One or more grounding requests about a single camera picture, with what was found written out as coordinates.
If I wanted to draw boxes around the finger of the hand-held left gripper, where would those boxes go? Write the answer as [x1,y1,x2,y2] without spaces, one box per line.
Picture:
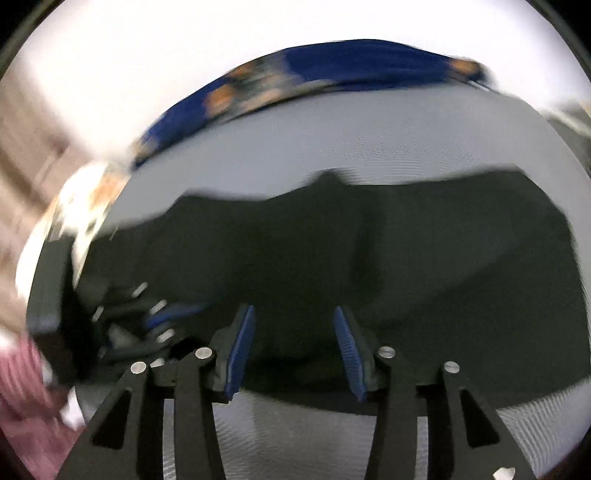
[104,281,211,329]
[99,323,188,367]

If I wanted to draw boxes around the grey bed sheet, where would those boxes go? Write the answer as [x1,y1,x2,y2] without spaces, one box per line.
[99,88,583,480]

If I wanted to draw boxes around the blue printed blanket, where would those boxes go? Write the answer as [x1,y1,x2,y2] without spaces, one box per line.
[131,39,497,171]

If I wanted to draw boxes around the beige wooden headboard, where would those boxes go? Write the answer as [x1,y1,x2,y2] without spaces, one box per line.
[0,83,93,278]

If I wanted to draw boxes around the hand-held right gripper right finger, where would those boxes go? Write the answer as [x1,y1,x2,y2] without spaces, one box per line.
[331,305,539,480]

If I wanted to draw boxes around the black pants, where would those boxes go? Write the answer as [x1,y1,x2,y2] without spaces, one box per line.
[74,168,585,411]

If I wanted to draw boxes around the white floral pillow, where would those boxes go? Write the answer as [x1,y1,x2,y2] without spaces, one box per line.
[46,164,131,259]

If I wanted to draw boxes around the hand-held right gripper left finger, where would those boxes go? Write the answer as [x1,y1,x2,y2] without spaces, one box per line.
[55,304,257,480]

